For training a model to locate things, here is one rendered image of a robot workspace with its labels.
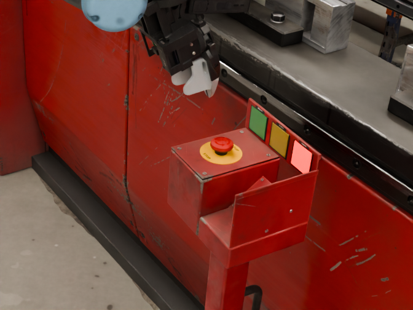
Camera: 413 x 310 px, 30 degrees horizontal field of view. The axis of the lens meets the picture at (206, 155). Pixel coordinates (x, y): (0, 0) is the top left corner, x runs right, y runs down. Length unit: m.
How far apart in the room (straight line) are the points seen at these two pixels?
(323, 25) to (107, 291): 1.04
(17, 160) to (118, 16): 1.75
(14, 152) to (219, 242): 1.43
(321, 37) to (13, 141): 1.35
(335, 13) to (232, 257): 0.50
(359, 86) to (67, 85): 1.03
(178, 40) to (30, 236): 1.34
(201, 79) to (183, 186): 0.21
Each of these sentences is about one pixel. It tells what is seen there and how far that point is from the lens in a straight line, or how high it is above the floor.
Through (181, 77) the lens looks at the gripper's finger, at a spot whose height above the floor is 0.93.
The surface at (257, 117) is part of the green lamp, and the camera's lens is 1.34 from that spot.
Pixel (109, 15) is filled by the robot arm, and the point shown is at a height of 1.14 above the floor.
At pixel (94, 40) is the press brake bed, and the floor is 0.65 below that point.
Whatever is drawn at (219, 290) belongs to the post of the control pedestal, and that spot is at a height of 0.52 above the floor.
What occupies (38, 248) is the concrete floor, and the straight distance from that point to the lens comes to 2.31.
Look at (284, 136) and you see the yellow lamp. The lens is 1.29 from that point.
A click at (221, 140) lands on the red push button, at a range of 1.29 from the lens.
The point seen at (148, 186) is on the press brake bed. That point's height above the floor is 0.37.
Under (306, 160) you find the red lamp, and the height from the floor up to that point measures 0.81.
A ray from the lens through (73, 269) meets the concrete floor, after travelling 2.23.
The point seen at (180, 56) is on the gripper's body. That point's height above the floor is 1.00.
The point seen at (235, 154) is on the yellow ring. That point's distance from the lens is 1.31.
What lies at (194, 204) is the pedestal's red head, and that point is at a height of 0.72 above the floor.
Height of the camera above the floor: 1.49
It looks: 33 degrees down
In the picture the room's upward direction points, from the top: 5 degrees clockwise
